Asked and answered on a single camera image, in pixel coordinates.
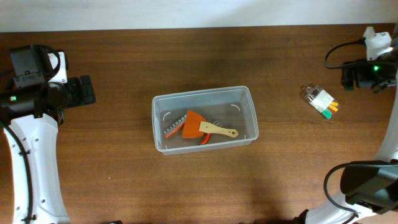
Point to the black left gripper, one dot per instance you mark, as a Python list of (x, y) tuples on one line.
[(79, 98)]

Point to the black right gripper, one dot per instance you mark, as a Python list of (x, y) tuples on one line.
[(360, 79)]

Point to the clear case of coloured bits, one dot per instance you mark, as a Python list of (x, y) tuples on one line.
[(321, 100)]

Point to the orange socket bit rail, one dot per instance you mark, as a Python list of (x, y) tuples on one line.
[(173, 128)]

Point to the orange scraper with wooden handle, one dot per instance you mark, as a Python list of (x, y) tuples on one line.
[(196, 126)]

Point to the clear plastic container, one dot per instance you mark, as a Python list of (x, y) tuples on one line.
[(232, 106)]

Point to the orange handled pliers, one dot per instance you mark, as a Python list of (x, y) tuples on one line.
[(207, 136)]

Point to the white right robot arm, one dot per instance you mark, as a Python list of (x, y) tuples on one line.
[(361, 189)]

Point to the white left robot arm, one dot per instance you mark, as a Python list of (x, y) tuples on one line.
[(30, 117)]

